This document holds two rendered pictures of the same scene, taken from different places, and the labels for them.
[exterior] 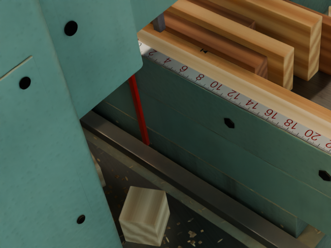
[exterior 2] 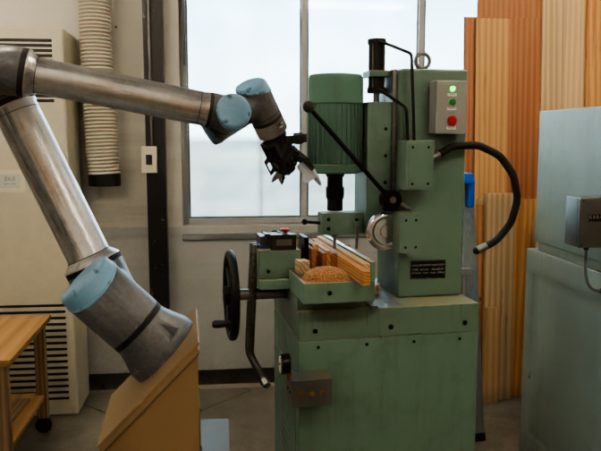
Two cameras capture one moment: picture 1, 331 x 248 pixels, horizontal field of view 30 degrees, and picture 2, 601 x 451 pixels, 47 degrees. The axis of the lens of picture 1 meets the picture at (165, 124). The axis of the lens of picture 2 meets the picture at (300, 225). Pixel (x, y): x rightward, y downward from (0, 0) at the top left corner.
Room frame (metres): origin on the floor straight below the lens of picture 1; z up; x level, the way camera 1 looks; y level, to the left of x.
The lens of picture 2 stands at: (2.52, 0.96, 1.30)
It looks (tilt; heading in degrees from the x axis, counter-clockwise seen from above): 7 degrees down; 208
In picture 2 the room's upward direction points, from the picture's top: straight up
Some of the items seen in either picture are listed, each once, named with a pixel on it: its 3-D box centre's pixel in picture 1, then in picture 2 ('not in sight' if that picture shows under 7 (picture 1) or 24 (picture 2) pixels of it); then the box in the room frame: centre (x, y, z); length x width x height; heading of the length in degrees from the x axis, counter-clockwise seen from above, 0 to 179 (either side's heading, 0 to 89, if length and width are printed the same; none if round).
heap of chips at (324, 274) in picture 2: not in sight; (325, 272); (0.74, 0.08, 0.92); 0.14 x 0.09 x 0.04; 130
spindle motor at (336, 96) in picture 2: not in sight; (335, 124); (0.50, -0.01, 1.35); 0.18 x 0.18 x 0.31
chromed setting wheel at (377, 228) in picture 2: not in sight; (385, 231); (0.51, 0.17, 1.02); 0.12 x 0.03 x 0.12; 130
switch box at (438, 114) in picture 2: not in sight; (447, 107); (0.40, 0.32, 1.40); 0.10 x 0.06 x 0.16; 130
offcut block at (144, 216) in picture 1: (145, 216); not in sight; (0.36, 0.04, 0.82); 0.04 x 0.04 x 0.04; 67
